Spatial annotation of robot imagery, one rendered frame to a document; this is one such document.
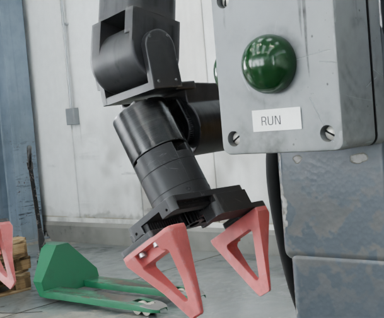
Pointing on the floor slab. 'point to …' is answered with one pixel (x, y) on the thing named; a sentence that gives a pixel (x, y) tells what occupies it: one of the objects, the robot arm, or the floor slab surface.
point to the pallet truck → (85, 274)
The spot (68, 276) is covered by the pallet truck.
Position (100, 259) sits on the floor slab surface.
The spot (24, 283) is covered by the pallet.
